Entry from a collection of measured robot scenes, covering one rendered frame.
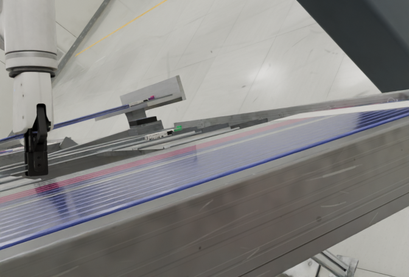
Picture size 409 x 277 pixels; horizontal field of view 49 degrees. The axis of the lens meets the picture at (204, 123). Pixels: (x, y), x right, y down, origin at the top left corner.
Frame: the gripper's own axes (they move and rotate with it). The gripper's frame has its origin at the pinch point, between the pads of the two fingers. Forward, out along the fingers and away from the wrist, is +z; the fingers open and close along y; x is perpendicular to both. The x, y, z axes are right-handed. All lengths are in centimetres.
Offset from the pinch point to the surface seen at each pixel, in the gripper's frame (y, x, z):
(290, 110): 28.9, 31.8, -6.1
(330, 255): -10, 82, 33
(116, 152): 2.8, 13.4, -1.0
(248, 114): 18.7, 31.8, -6.3
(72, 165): -7.9, 8.6, 1.0
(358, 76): -36, 135, -25
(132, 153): 9.6, 13.5, -0.8
